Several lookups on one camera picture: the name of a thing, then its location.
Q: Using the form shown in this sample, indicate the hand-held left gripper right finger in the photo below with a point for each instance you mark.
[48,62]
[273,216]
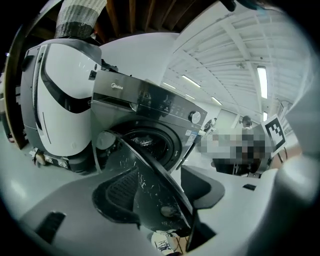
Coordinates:
[237,215]

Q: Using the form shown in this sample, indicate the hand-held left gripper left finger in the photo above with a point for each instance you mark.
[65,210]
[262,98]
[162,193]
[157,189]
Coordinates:
[75,225]

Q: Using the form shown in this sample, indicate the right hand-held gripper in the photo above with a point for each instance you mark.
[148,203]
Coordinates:
[274,132]

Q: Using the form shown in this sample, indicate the black washing machine door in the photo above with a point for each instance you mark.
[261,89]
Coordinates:
[155,190]

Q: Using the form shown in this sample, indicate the black washing machine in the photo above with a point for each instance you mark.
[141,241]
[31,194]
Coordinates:
[150,97]

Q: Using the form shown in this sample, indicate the long ceiling light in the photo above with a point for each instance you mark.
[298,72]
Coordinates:
[262,82]
[216,100]
[191,81]

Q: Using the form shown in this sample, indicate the person's black clothing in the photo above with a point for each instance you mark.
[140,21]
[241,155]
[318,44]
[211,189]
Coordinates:
[225,165]

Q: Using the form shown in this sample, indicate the person's left white shoe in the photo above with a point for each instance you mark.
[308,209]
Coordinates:
[162,245]

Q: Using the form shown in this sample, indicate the white and black service robot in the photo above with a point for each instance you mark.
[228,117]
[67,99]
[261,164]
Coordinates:
[62,120]

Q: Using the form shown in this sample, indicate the white grey woven laundry basket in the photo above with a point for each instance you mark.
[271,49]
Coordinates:
[77,15]

